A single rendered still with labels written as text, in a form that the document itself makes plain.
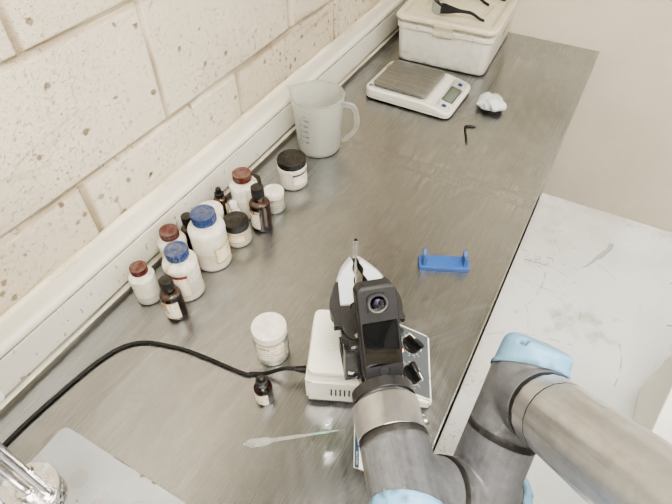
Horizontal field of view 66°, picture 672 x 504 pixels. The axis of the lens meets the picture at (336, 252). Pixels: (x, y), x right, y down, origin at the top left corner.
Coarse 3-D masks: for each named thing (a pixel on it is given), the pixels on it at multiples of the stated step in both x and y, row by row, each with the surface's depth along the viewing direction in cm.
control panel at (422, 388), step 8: (416, 336) 89; (424, 336) 90; (424, 344) 88; (408, 352) 85; (424, 352) 87; (408, 360) 84; (416, 360) 85; (424, 360) 86; (424, 368) 85; (424, 376) 84; (416, 384) 82; (424, 384) 83; (416, 392) 81; (424, 392) 82
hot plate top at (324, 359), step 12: (324, 312) 86; (324, 324) 85; (312, 336) 83; (324, 336) 83; (336, 336) 83; (312, 348) 82; (324, 348) 82; (336, 348) 82; (312, 360) 80; (324, 360) 80; (336, 360) 80; (312, 372) 79; (324, 372) 79; (336, 372) 79; (348, 372) 79
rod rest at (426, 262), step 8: (424, 248) 103; (424, 256) 102; (432, 256) 105; (440, 256) 105; (448, 256) 105; (456, 256) 106; (464, 256) 103; (424, 264) 104; (432, 264) 104; (440, 264) 104; (448, 264) 104; (456, 264) 104; (464, 264) 103
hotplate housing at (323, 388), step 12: (312, 324) 88; (300, 372) 85; (312, 384) 80; (324, 384) 80; (336, 384) 80; (348, 384) 80; (312, 396) 83; (324, 396) 83; (336, 396) 82; (348, 396) 82; (420, 396) 81
